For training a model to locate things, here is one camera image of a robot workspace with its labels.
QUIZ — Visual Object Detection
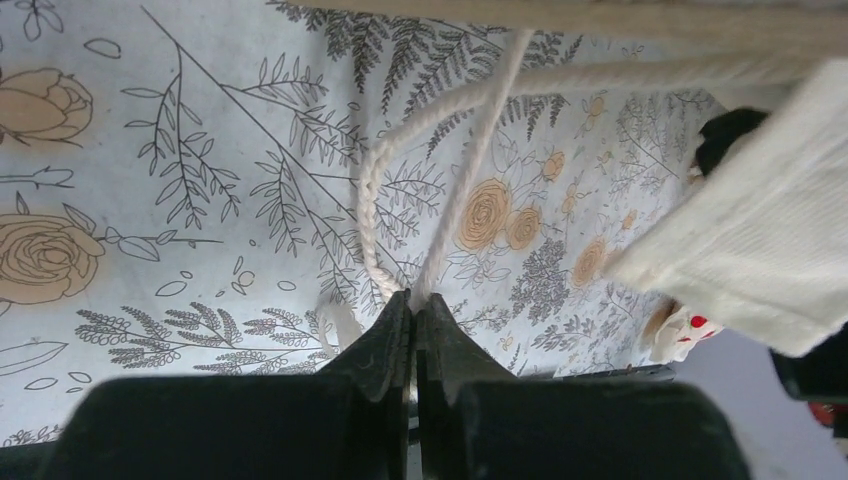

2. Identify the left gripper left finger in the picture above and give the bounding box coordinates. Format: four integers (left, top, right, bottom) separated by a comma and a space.
319, 290, 412, 479

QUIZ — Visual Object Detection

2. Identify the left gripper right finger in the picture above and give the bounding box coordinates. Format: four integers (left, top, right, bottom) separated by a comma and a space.
414, 294, 515, 479

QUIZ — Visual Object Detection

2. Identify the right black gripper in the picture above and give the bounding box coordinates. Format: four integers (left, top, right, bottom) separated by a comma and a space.
692, 107, 848, 439

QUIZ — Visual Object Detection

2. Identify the large strawberry print cushion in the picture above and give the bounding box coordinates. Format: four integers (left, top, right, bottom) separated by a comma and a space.
605, 59, 847, 357

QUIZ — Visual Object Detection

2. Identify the cream tie string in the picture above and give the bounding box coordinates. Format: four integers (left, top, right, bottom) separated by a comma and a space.
314, 29, 823, 362

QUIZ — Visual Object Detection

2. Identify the wooden pet bed frame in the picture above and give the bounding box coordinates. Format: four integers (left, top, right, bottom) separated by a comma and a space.
312, 0, 847, 57

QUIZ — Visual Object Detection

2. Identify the small strawberry print pillow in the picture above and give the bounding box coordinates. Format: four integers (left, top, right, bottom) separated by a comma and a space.
642, 300, 724, 364

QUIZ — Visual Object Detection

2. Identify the floral table mat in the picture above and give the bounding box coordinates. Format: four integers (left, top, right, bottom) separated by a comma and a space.
1, 1, 720, 447

